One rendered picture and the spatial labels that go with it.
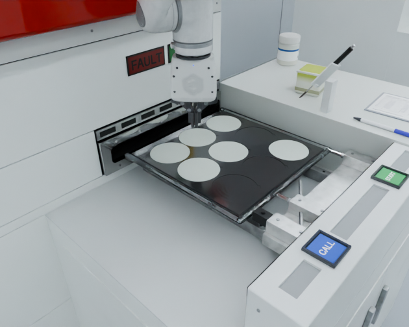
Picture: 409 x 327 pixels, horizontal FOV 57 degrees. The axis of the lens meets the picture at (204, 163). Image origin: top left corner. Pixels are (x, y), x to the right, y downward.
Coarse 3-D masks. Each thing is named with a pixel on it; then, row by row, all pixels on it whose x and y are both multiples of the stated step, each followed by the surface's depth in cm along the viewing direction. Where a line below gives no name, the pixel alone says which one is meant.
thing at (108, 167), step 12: (180, 108) 106; (216, 108) 120; (156, 120) 101; (168, 120) 104; (120, 132) 94; (132, 132) 96; (144, 132) 99; (108, 144) 92; (120, 144) 95; (108, 156) 93; (120, 156) 98; (108, 168) 95; (120, 168) 98
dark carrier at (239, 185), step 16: (224, 112) 113; (208, 128) 105; (240, 128) 105; (256, 128) 105; (256, 144) 98; (304, 144) 97; (144, 160) 91; (240, 160) 91; (256, 160) 91; (272, 160) 91; (288, 160) 91; (304, 160) 91; (176, 176) 86; (224, 176) 86; (240, 176) 86; (256, 176) 86; (272, 176) 86; (288, 176) 85; (208, 192) 81; (224, 192) 81; (240, 192) 81; (256, 192) 81; (240, 208) 76
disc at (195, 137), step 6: (186, 132) 103; (192, 132) 103; (198, 132) 103; (204, 132) 103; (210, 132) 103; (180, 138) 100; (186, 138) 100; (192, 138) 100; (198, 138) 100; (204, 138) 100; (210, 138) 100; (186, 144) 98; (192, 144) 98; (198, 144) 98; (204, 144) 98
